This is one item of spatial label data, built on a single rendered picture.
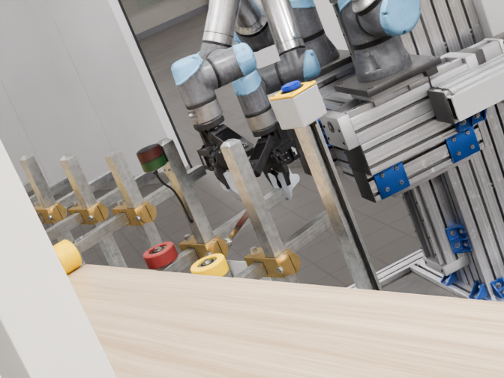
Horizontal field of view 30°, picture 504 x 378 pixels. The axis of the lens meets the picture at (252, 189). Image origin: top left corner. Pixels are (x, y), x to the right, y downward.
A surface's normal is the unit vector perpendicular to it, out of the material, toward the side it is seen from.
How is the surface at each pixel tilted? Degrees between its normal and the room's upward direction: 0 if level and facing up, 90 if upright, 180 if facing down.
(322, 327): 0
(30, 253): 90
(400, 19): 96
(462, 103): 90
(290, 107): 90
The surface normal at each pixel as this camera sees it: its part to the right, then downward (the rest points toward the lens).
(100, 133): -0.61, 0.45
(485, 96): 0.30, 0.17
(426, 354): -0.36, -0.89
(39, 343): 0.62, -0.02
